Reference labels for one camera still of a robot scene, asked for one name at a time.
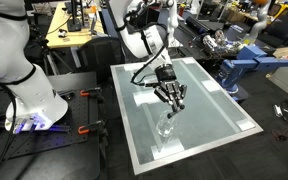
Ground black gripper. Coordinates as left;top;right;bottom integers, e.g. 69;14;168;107
153;63;189;113

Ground black and white marker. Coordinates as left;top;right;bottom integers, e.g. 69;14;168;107
166;104;186;120

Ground clear drinking glass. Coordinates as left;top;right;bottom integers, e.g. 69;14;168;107
156;109;179;138

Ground white tape patch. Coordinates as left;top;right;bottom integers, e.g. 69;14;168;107
235;119;256;132
150;138;186;161
132;89;160;107
123;62;145;72
181;57;196;65
200;79;222;93

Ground white tape stripe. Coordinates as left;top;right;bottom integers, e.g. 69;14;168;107
178;60;242;133

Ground black workbench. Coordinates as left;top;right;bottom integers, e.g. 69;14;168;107
175;14;248;63

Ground metal motor device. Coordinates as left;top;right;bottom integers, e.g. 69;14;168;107
201;29;230;51

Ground black cylinder object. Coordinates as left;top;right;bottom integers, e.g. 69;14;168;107
184;15;216;35

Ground black office chair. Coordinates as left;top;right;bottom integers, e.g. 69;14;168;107
267;8;288;46
75;35;127;84

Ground white power adapter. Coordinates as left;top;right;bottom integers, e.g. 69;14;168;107
273;104;284;118

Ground brown cardboard box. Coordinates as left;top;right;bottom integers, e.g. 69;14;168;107
272;45;288;60

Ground light wooden desk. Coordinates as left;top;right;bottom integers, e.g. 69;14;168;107
45;1;107;49

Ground black desk stand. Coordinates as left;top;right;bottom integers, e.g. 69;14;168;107
66;0;87;33

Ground small black white gadget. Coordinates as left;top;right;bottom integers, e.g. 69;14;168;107
57;28;69;39

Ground black tripod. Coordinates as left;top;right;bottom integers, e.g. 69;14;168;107
30;31;73;76

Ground black perforated breadboard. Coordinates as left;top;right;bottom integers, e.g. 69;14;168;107
0;88;100;166

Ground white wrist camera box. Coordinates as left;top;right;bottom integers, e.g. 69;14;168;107
143;79;159;89

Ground orange-handled black clamp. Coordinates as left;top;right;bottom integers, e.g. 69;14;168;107
77;119;109;138
79;87;106;104

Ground red and black floor cable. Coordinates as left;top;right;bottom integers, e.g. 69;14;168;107
271;128;288;142

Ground thick black base cable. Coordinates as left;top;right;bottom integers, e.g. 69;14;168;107
0;80;21;180

